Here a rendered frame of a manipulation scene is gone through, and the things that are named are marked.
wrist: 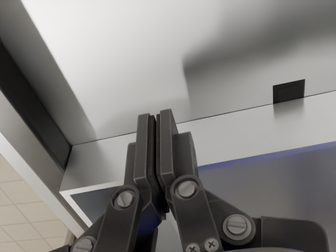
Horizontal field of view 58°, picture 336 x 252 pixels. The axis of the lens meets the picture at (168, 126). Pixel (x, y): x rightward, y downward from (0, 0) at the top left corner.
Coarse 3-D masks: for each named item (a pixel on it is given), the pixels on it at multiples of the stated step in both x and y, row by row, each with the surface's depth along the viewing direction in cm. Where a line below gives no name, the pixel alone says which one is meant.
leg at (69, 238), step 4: (68, 228) 67; (68, 232) 66; (64, 236) 66; (68, 236) 66; (72, 236) 65; (64, 240) 65; (68, 240) 65; (72, 240) 65; (64, 244) 64; (68, 244) 64
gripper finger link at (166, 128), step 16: (160, 112) 14; (160, 128) 13; (176, 128) 15; (160, 144) 12; (176, 144) 13; (192, 144) 14; (160, 160) 12; (176, 160) 13; (192, 160) 13; (160, 176) 12; (176, 176) 12; (208, 192) 11; (224, 208) 11; (224, 224) 10; (240, 224) 10; (224, 240) 10; (240, 240) 10
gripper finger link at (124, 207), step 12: (120, 192) 12; (132, 192) 12; (108, 204) 11; (120, 204) 11; (132, 204) 11; (108, 216) 11; (120, 216) 11; (132, 216) 11; (108, 228) 10; (120, 228) 10; (132, 228) 10; (156, 228) 13; (96, 240) 10; (108, 240) 10; (120, 240) 10; (132, 240) 10; (156, 240) 13
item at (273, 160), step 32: (320, 96) 17; (192, 128) 17; (224, 128) 17; (256, 128) 16; (288, 128) 16; (320, 128) 15; (96, 160) 17; (224, 160) 15; (256, 160) 20; (288, 160) 20; (320, 160) 20; (64, 192) 16; (96, 192) 20; (224, 192) 22; (256, 192) 22; (288, 192) 23; (320, 192) 23; (160, 224) 25; (320, 224) 26
